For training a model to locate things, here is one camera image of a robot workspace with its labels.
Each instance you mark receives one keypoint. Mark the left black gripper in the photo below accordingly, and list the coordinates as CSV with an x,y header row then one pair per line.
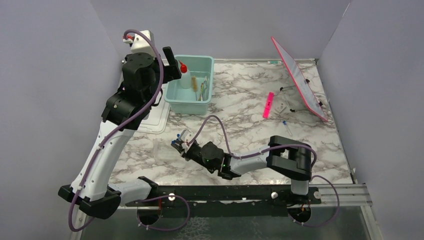
x,y
170,72

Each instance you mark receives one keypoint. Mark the tan test tube brush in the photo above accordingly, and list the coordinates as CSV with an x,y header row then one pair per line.
x,y
194,84

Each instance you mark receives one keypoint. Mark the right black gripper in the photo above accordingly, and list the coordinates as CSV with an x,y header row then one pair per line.
x,y
184,154

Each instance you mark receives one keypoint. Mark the whiteboard stand rod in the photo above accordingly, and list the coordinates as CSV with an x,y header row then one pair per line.
x,y
286,92

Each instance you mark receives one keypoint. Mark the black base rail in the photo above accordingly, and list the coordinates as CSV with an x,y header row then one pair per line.
x,y
214,201

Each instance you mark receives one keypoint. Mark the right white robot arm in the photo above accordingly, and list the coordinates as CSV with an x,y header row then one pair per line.
x,y
290,158

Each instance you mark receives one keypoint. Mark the white bin lid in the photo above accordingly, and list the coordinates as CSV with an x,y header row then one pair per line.
x,y
155,122

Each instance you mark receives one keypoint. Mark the small white eraser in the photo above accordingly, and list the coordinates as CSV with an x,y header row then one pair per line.
x,y
280,108

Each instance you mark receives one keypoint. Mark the teal plastic bin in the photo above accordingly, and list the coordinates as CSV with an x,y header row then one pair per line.
x,y
185,101

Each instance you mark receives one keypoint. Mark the pink highlighter marker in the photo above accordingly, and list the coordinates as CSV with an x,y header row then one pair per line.
x,y
268,105

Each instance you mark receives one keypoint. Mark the white red-capped wash bottle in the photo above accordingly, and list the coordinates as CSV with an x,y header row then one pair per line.
x,y
186,78

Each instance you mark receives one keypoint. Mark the pink framed whiteboard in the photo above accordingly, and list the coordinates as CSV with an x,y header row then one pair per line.
x,y
300,82

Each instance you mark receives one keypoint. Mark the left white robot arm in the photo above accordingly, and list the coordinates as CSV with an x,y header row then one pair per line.
x,y
91,190

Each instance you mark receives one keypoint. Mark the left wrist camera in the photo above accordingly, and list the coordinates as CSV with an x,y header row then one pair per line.
x,y
138,44

